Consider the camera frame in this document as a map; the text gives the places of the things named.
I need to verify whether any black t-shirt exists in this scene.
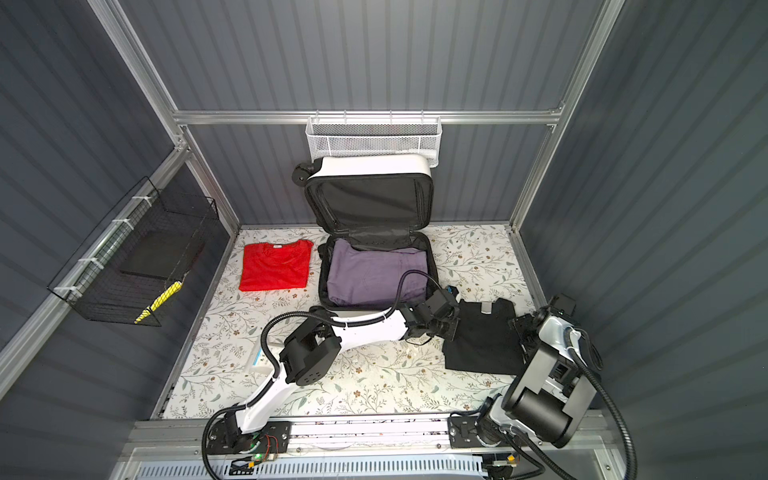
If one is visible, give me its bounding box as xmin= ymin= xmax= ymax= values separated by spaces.
xmin=442 ymin=298 xmax=524 ymax=376

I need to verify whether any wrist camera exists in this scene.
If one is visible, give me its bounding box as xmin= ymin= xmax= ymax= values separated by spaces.
xmin=547 ymin=294 xmax=577 ymax=322
xmin=426 ymin=285 xmax=459 ymax=312

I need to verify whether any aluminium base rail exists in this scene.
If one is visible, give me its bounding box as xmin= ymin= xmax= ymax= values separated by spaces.
xmin=131 ymin=411 xmax=607 ymax=457

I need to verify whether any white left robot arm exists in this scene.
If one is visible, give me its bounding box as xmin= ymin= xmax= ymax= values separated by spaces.
xmin=201 ymin=270 xmax=460 ymax=458

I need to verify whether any red t-shirt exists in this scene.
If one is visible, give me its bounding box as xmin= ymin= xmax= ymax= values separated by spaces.
xmin=239 ymin=239 xmax=314 ymax=292

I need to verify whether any white wire mesh basket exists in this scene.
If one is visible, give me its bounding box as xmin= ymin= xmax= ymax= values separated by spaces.
xmin=305 ymin=115 xmax=443 ymax=168

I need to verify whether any white perforated cable duct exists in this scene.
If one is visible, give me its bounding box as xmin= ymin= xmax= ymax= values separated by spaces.
xmin=131 ymin=454 xmax=487 ymax=480

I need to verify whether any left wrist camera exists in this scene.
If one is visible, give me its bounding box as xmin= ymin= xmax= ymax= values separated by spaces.
xmin=426 ymin=285 xmax=459 ymax=312

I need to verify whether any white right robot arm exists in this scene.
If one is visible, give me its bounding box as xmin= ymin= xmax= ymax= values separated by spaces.
xmin=475 ymin=306 xmax=638 ymax=479

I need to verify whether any yellow black striped tape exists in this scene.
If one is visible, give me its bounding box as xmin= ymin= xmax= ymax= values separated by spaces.
xmin=134 ymin=281 xmax=183 ymax=324

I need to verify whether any white black suitcase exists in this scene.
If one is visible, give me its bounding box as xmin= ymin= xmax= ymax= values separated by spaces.
xmin=292 ymin=154 xmax=439 ymax=310

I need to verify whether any white box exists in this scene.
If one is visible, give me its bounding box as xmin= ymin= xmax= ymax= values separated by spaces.
xmin=247 ymin=344 xmax=272 ymax=375

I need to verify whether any black wire mesh basket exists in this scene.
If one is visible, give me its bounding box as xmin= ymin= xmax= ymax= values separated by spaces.
xmin=48 ymin=181 xmax=220 ymax=327

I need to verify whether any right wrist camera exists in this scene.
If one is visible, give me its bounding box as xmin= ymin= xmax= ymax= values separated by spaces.
xmin=547 ymin=294 xmax=577 ymax=322

